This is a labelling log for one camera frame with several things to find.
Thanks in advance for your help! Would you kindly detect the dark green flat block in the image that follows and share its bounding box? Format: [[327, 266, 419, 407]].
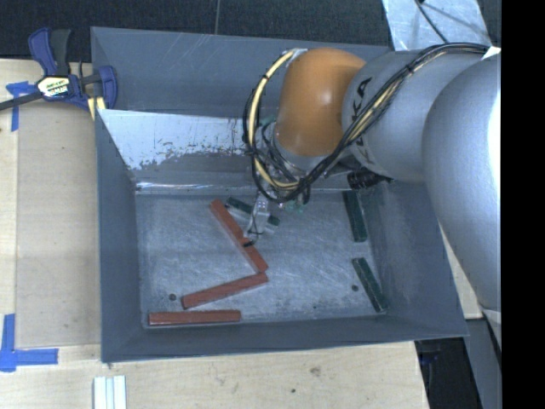
[[351, 256, 389, 314], [342, 190, 369, 244], [225, 196, 281, 227]]

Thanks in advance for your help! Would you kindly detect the red-brown flat block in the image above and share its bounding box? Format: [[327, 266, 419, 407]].
[[147, 309, 243, 327], [209, 199, 270, 274], [181, 271, 270, 311]]

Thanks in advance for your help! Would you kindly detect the grey metal bin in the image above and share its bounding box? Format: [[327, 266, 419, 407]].
[[89, 26, 470, 364]]

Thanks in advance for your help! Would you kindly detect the pale wood flat board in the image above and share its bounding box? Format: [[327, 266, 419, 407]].
[[15, 100, 102, 349]]

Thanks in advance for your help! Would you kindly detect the black cylinder on white bracket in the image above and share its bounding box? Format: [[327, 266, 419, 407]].
[[346, 168, 392, 192]]

